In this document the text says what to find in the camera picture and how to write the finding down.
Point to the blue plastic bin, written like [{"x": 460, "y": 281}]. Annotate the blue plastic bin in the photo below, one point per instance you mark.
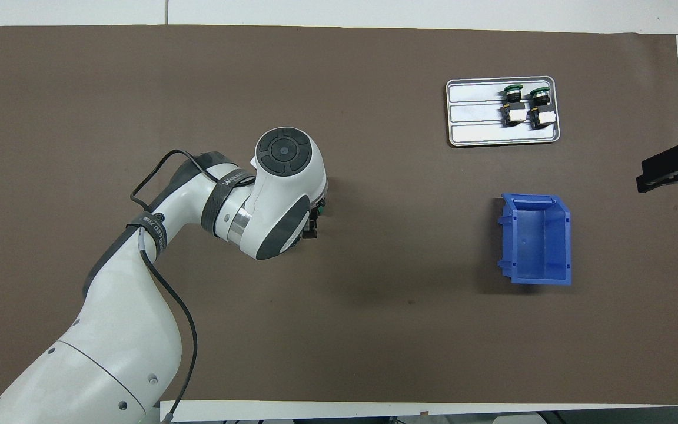
[{"x": 539, "y": 241}]

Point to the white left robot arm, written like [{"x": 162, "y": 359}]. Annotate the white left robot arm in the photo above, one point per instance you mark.
[{"x": 121, "y": 330}]

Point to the grey metal tray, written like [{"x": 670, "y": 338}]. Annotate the grey metal tray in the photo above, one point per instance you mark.
[{"x": 474, "y": 115}]

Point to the brown table mat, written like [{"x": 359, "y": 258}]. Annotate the brown table mat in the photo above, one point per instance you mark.
[{"x": 139, "y": 88}]

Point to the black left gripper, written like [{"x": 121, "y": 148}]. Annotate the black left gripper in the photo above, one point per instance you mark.
[{"x": 312, "y": 227}]

